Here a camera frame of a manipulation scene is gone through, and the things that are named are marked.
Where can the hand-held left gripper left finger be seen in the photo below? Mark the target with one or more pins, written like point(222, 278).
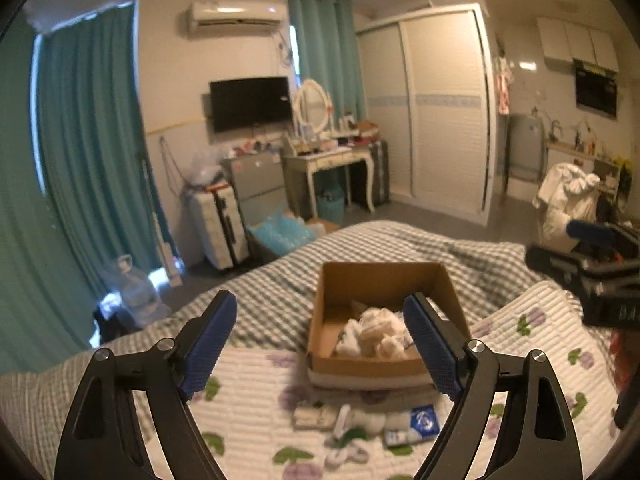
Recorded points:
point(209, 347)

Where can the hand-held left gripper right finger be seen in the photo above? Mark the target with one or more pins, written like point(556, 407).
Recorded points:
point(431, 347)

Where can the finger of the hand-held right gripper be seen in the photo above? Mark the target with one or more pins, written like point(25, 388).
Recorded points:
point(555, 260)
point(590, 232)

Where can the brown cardboard box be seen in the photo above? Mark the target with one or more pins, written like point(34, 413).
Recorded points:
point(345, 295)

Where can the beige soft cloth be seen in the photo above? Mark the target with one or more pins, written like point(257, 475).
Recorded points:
point(382, 332)

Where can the white soft cloth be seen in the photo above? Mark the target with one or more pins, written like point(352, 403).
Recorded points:
point(349, 337)

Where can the white clothes pile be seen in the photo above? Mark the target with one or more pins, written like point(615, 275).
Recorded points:
point(565, 200)

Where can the white floral quilt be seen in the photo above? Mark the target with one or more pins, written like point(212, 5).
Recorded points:
point(260, 385)

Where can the blue square packet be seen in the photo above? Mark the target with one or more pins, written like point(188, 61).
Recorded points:
point(424, 421)

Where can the large clear water bottle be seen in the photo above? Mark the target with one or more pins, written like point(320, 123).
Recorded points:
point(135, 292)

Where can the grey checked blanket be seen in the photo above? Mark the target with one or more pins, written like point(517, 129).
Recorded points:
point(280, 285)

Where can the white and blue packet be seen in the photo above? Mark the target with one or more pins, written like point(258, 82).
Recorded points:
point(399, 437)

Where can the white rolled cloth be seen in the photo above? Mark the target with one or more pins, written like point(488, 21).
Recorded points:
point(369, 421)

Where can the black bag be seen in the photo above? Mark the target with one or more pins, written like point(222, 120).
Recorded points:
point(110, 325)

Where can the white sock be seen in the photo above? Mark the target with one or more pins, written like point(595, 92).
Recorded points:
point(343, 420)

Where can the white suitcase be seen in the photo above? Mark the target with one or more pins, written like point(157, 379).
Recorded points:
point(222, 227)

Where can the white folded cloth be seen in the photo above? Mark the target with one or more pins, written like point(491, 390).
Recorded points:
point(312, 416)

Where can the light blue bubble packaging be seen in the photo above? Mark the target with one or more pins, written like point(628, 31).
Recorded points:
point(280, 232)

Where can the black range hood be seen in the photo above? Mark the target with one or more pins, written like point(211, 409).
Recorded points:
point(596, 90)

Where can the red and white hanging cloth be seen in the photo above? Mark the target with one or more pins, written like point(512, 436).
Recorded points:
point(503, 87)

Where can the grey low cabinet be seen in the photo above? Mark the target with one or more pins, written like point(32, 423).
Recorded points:
point(255, 182)

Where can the teal basket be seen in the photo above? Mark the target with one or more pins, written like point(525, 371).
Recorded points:
point(331, 207)

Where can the clear plastic bag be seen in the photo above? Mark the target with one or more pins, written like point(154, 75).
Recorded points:
point(206, 170)

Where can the black suitcase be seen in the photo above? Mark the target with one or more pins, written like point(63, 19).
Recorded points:
point(379, 172)

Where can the white sliding wardrobe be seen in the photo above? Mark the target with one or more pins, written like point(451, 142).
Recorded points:
point(440, 110)

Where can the white dressing table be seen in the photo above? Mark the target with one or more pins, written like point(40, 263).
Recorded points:
point(325, 160)

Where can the wide teal curtain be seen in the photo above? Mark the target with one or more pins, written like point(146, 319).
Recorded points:
point(85, 160)

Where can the white oval vanity mirror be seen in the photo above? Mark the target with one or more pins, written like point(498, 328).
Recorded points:
point(314, 105)

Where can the narrow teal curtain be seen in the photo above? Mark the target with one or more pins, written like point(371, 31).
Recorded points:
point(325, 55)

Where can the white air conditioner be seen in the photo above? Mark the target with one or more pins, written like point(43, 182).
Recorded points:
point(235, 15)

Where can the white kitchen wall cabinets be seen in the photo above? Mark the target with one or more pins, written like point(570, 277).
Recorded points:
point(575, 42)

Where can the black wall television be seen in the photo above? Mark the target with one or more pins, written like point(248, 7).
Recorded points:
point(250, 104)

